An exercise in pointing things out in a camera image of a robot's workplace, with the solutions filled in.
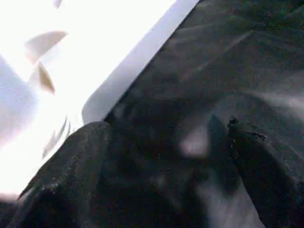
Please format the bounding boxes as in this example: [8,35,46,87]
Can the black plastic mat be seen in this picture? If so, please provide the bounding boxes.
[83,0,304,228]

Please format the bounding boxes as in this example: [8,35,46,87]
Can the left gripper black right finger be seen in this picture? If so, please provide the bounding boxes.
[227,116,304,228]

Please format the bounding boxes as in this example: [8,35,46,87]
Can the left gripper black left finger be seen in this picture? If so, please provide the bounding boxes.
[0,121,114,228]

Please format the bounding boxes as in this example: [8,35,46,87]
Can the white plastic table top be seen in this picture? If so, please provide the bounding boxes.
[0,0,201,202]

